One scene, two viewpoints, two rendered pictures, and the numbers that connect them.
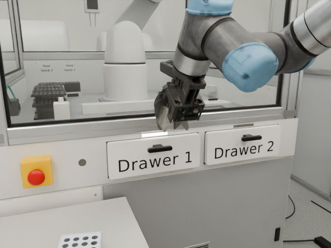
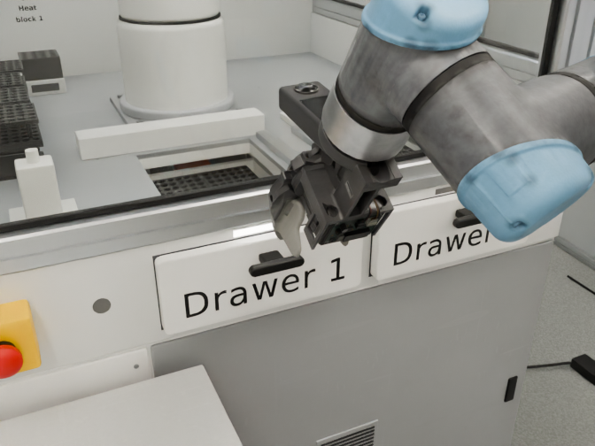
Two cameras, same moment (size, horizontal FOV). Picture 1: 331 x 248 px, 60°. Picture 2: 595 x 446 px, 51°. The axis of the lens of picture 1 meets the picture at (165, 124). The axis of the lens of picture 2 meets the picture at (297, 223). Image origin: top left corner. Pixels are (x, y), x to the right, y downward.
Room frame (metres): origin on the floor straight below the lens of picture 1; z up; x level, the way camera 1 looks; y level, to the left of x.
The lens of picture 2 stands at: (0.10, 0.05, 1.32)
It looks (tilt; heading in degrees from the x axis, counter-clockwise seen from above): 27 degrees down; 355
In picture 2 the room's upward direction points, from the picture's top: straight up
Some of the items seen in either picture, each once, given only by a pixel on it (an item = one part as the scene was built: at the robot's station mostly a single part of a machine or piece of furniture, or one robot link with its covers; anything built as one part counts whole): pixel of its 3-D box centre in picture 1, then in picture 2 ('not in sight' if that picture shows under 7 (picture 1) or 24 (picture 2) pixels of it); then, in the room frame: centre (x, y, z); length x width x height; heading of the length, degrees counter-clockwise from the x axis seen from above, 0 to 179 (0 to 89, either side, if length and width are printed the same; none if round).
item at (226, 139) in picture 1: (244, 144); (456, 227); (0.93, -0.27, 0.87); 0.29 x 0.02 x 0.11; 110
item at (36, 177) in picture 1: (36, 176); (3, 358); (0.66, 0.32, 0.88); 0.04 x 0.03 x 0.04; 110
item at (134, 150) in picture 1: (155, 155); (266, 272); (0.82, 0.03, 0.87); 0.29 x 0.02 x 0.11; 110
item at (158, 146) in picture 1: (158, 147); (273, 261); (0.80, 0.02, 0.91); 0.07 x 0.04 x 0.01; 110
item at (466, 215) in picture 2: (249, 137); (469, 216); (0.90, -0.28, 0.91); 0.07 x 0.04 x 0.01; 110
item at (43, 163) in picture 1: (37, 171); (1, 342); (0.69, 0.33, 0.88); 0.07 x 0.05 x 0.07; 110
